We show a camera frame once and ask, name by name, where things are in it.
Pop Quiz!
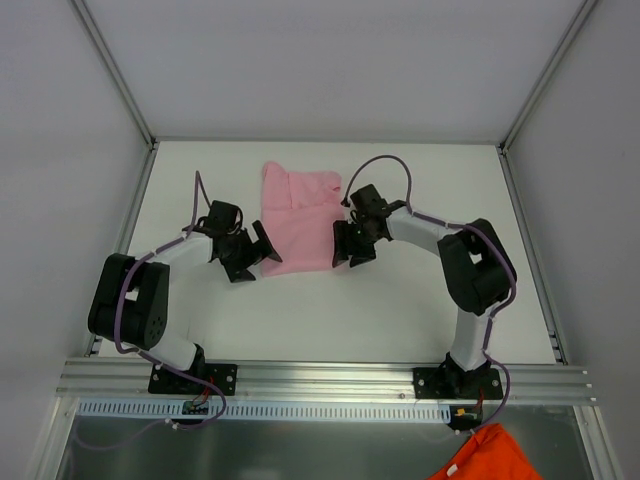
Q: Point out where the pink t shirt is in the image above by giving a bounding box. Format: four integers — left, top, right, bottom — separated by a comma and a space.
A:
261, 162, 344, 277

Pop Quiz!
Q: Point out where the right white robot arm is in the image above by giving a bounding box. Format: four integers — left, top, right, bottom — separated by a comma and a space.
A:
332, 185, 517, 399

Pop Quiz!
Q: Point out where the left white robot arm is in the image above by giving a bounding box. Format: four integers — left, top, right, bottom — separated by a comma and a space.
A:
88, 201, 282, 397

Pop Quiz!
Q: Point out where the orange t shirt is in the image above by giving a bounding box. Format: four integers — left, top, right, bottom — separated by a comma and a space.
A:
430, 424, 542, 480

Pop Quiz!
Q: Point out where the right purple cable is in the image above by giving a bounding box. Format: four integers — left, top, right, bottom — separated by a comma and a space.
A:
341, 155, 518, 426

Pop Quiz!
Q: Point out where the purple cable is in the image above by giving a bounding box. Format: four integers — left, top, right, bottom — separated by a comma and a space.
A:
341, 155, 518, 426
113, 170, 227, 431

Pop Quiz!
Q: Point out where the aluminium mounting rail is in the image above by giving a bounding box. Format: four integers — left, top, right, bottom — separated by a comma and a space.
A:
55, 357, 598, 405

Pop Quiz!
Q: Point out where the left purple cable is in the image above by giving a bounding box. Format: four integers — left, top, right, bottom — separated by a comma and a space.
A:
113, 170, 227, 431

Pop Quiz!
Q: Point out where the slotted cable duct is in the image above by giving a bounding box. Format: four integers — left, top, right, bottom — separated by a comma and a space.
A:
76, 399, 451, 424

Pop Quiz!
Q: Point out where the left aluminium frame post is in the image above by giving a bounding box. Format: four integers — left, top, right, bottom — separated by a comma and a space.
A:
68, 0, 156, 150

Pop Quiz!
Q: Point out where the aluminium frame post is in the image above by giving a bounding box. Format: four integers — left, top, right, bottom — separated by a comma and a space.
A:
498, 0, 600, 153
68, 0, 156, 150

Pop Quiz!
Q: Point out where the right aluminium frame post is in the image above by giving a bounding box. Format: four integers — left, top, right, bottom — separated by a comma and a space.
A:
498, 0, 600, 153

